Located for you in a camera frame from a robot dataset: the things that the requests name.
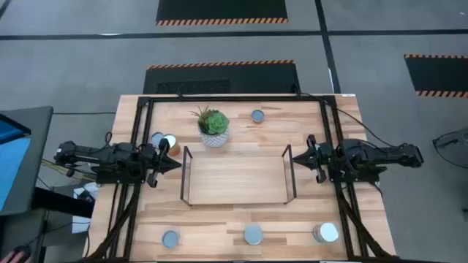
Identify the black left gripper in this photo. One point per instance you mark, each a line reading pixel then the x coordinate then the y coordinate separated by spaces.
pixel 151 160

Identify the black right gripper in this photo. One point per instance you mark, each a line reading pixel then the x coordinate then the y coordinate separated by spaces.
pixel 321 159

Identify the orange green beans can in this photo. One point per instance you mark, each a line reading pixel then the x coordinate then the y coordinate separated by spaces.
pixel 173 142

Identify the short green leaf-print can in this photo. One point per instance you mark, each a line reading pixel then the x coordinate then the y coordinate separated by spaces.
pixel 257 116

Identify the short grey-lidded tin can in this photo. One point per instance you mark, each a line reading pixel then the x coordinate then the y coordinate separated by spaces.
pixel 253 234

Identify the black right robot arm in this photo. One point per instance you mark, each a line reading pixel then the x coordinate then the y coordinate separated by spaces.
pixel 376 153

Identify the white triangle-patterned plant pot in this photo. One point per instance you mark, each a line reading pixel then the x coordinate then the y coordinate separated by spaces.
pixel 214 140

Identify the green succulent plant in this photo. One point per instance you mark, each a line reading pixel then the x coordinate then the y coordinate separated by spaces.
pixel 214 122

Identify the spiky thin-leaf plant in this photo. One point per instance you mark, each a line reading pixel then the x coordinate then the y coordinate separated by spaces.
pixel 201 111

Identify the black hazard-striped floor mat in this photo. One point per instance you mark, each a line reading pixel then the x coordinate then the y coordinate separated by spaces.
pixel 438 73
pixel 219 78
pixel 219 11

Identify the computer monitor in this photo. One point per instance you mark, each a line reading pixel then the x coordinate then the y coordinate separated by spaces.
pixel 14 164

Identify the person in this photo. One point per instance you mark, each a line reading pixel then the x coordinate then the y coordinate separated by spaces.
pixel 9 257

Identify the black metal table frame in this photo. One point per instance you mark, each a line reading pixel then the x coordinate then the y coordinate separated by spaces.
pixel 234 98

